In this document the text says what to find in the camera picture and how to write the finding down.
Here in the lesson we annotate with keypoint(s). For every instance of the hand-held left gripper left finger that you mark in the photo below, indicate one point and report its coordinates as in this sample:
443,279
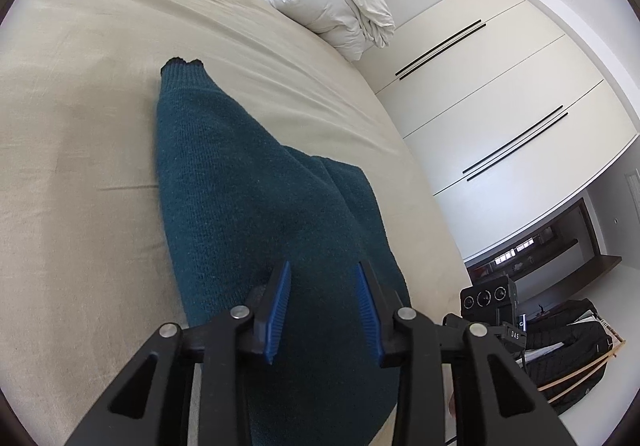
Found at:
280,311

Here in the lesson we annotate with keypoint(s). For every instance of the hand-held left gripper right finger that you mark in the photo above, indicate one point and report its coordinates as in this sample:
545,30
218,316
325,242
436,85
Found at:
367,306

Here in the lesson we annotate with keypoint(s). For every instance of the teal knit sweater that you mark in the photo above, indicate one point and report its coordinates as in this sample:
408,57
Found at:
240,186

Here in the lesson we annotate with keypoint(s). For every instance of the dark wooden shelf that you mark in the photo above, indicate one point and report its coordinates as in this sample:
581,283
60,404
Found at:
550,246

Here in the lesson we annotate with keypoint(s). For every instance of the black quilted jacket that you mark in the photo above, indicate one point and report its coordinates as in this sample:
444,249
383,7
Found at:
565,341

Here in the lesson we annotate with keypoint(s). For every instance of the wooden hanger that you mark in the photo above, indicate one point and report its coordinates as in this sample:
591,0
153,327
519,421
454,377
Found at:
585,366

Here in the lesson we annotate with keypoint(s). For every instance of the white wardrobe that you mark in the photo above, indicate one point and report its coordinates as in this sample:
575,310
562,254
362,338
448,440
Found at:
500,91

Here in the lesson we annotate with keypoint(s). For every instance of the beige bed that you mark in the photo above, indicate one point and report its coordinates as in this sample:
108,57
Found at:
100,76

